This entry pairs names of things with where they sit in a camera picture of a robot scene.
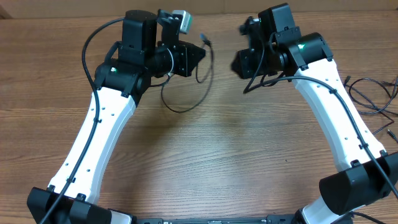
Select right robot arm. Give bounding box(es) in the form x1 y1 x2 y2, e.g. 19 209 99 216
231 3 397 223

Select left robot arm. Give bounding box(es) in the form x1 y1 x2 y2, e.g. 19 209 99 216
27 10 205 224

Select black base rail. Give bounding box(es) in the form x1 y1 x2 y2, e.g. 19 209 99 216
132 214 300 224

